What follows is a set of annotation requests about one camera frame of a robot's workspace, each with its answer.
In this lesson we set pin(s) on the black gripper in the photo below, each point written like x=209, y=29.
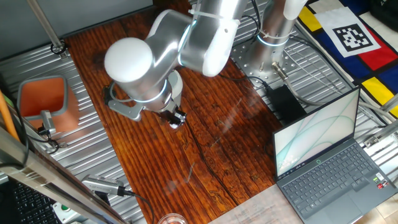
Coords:
x=171, y=115

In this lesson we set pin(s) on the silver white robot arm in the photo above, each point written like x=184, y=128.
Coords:
x=174, y=46

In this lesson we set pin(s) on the small white trash can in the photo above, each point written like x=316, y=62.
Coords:
x=178, y=85

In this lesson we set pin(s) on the clear glass cup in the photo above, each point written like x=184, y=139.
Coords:
x=172, y=219

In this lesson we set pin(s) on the black power adapter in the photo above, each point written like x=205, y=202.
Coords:
x=286, y=104

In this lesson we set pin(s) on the orange bin with grey rim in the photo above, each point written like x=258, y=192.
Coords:
x=46, y=99

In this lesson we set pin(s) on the grey box with green button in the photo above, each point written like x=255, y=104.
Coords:
x=66, y=213

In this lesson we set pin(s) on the grey laptop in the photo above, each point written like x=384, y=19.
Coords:
x=329, y=174

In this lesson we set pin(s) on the thin metal pole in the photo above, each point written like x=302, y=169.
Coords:
x=46, y=28

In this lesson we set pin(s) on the orange tube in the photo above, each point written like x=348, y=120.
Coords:
x=7, y=118

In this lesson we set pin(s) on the black keyboard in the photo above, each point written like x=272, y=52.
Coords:
x=31, y=205

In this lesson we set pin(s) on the white marker tag sheet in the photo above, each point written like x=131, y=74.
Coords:
x=348, y=34

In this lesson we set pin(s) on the colourful block pattern mat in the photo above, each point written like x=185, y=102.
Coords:
x=376, y=68

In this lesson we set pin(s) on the black bag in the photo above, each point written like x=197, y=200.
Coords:
x=385, y=9

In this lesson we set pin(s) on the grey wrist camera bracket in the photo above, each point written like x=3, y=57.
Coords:
x=124, y=109

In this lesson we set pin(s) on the silver ridged camera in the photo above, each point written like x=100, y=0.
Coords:
x=101, y=184

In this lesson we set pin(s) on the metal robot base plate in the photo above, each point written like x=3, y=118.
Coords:
x=289, y=63

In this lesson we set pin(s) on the small grey camera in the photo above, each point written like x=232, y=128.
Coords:
x=48, y=123

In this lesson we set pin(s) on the steel frame bar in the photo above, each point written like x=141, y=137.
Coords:
x=46, y=177

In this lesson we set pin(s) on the aluminium profile with bracket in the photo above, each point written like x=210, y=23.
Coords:
x=381, y=135

